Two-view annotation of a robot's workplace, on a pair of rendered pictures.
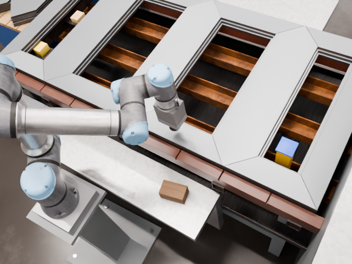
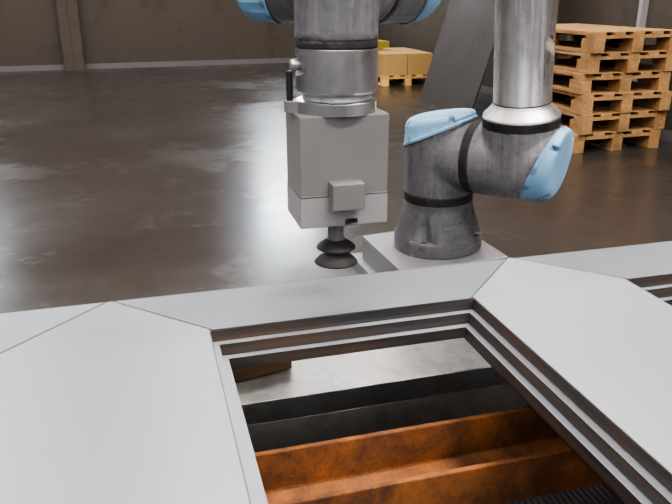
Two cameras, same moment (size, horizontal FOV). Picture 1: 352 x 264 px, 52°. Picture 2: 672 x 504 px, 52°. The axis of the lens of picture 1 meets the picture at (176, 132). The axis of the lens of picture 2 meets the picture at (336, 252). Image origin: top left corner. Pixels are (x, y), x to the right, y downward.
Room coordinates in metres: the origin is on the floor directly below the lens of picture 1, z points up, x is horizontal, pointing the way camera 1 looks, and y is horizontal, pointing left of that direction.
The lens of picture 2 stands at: (1.03, -0.57, 1.14)
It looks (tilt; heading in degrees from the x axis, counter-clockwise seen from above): 21 degrees down; 119
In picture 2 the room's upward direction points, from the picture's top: straight up
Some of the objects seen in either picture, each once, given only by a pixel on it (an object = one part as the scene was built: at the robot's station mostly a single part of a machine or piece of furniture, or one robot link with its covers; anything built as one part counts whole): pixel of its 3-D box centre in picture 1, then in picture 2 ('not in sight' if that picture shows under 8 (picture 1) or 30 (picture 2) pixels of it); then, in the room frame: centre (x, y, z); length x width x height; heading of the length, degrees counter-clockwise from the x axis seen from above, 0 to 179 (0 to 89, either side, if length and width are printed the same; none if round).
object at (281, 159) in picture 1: (283, 160); not in sight; (0.52, -0.35, 0.78); 0.05 x 0.05 x 0.19; 44
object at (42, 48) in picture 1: (41, 48); not in sight; (1.44, 0.53, 0.79); 0.06 x 0.05 x 0.04; 134
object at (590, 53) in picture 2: not in sight; (579, 83); (0.00, 5.44, 0.43); 1.24 x 0.84 x 0.87; 137
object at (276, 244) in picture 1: (282, 231); not in sight; (0.37, -0.33, 0.34); 0.06 x 0.06 x 0.68; 44
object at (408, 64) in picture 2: not in sight; (394, 65); (-2.88, 8.20, 0.20); 1.08 x 0.74 x 0.39; 137
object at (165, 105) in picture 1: (166, 97); (333, 73); (0.72, 0.00, 1.07); 0.08 x 0.08 x 0.05
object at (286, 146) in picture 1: (286, 147); not in sight; (0.52, -0.35, 0.88); 0.06 x 0.06 x 0.02; 44
